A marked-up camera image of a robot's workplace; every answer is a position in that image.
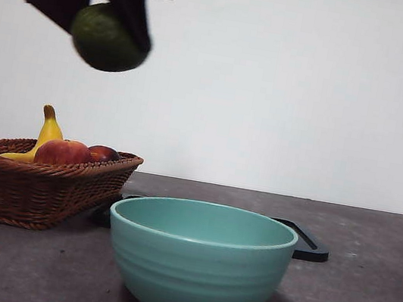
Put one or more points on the green avocado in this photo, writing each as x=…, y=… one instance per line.
x=101, y=43

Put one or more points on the teal ribbed bowl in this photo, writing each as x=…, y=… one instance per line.
x=195, y=272

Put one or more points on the yellow banana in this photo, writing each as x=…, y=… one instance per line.
x=51, y=129

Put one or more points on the dark red apple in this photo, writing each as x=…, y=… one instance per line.
x=105, y=153

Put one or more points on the red yellow apple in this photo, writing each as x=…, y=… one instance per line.
x=63, y=154

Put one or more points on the brown wicker basket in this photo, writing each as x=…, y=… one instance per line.
x=26, y=192

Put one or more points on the black rectangular tray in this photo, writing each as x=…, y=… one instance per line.
x=312, y=253

